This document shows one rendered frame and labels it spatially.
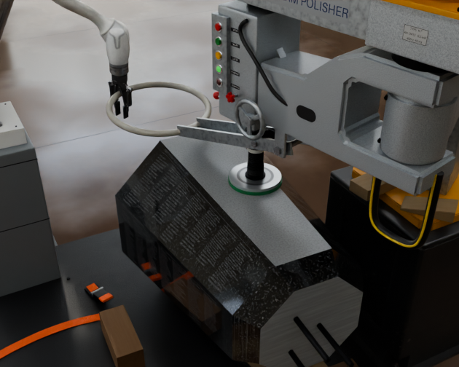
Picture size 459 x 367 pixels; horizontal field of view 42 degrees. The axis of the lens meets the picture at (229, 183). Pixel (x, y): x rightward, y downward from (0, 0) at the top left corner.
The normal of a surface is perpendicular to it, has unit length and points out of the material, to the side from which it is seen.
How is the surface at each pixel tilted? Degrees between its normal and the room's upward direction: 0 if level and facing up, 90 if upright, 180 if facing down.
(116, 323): 0
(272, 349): 90
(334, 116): 90
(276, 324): 90
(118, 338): 0
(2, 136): 90
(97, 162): 0
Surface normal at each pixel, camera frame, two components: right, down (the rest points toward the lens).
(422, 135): -0.09, 0.54
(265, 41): 0.67, 0.40
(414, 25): -0.74, 0.37
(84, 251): 0.00, -0.84
